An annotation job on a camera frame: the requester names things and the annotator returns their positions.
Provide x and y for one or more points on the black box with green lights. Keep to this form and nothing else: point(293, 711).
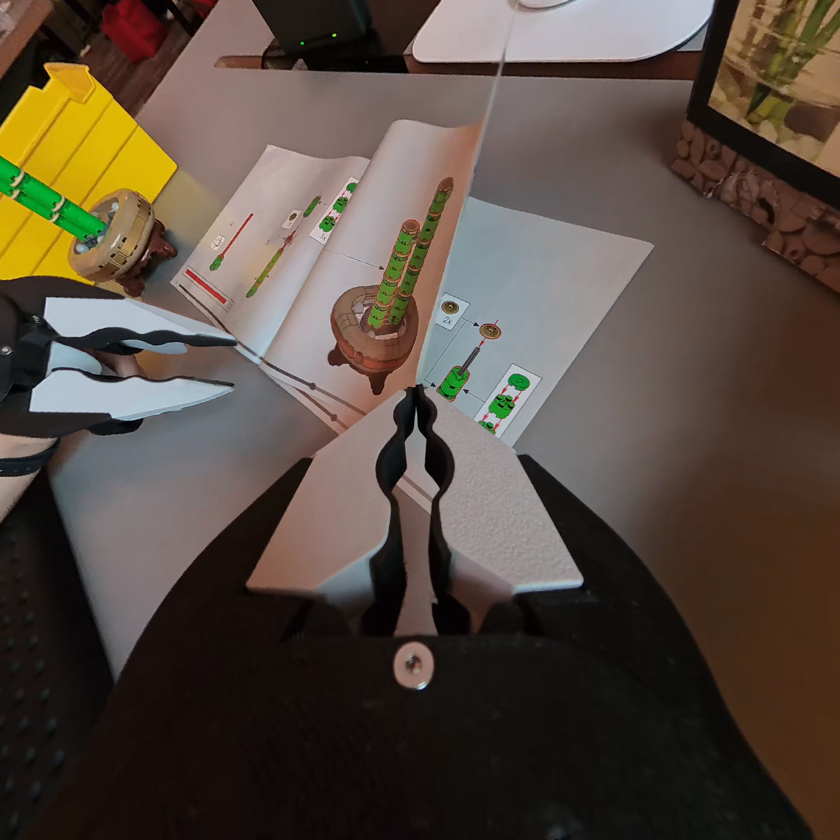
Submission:
point(308, 19)

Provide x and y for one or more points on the black smartwatch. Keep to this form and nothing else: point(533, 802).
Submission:
point(29, 463)

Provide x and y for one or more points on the red bag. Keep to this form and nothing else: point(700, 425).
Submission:
point(131, 29)

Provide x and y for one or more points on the building instruction booklet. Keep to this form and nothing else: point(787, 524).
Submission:
point(558, 295)

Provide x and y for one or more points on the white document stand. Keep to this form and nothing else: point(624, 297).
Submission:
point(558, 33)

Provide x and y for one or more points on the toy brick bamboo model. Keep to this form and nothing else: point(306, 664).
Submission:
point(111, 236)

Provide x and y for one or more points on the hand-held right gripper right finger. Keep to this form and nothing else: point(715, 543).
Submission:
point(505, 518)

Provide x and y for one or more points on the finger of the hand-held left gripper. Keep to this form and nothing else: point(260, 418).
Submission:
point(98, 318)
point(118, 397)

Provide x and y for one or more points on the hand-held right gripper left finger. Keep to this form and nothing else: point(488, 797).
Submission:
point(328, 518)

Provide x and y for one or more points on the person's left forearm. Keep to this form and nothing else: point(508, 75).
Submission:
point(16, 495)

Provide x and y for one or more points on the yellow plastic bin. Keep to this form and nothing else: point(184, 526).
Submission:
point(79, 144)

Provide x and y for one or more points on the grey desk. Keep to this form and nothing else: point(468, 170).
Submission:
point(689, 394)

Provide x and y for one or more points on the person's left hand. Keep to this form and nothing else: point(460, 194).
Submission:
point(115, 365)

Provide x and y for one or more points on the black bamboo set box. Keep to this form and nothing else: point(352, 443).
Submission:
point(774, 65)

